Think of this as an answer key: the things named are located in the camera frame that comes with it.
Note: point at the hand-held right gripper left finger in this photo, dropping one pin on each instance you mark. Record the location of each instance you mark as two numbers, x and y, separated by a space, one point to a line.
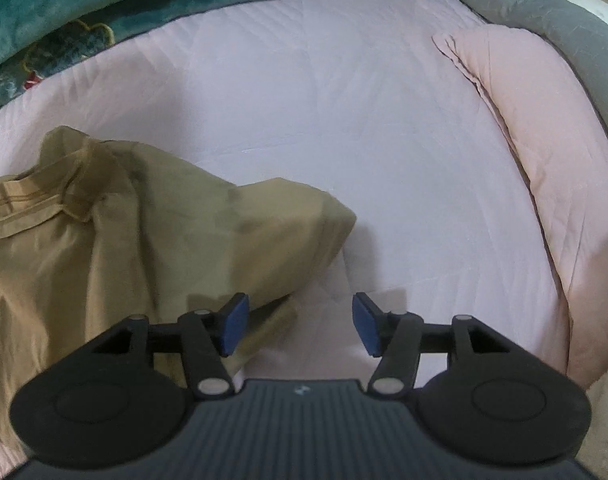
237 322

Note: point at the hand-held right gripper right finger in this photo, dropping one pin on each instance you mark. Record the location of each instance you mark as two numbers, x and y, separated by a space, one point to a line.
364 325

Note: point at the tan shirt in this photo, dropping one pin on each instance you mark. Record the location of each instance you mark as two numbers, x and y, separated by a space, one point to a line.
109 260

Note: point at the pink bed sheet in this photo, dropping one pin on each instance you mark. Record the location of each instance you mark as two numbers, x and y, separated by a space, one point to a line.
334 135

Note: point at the pink pillow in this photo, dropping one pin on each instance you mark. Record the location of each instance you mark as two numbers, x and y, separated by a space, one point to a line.
559 160

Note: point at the green printed blanket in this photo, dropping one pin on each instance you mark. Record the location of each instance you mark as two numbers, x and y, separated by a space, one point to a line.
59 10

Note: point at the grey pillow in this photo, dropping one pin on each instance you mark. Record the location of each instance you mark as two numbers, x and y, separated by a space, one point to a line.
534 0

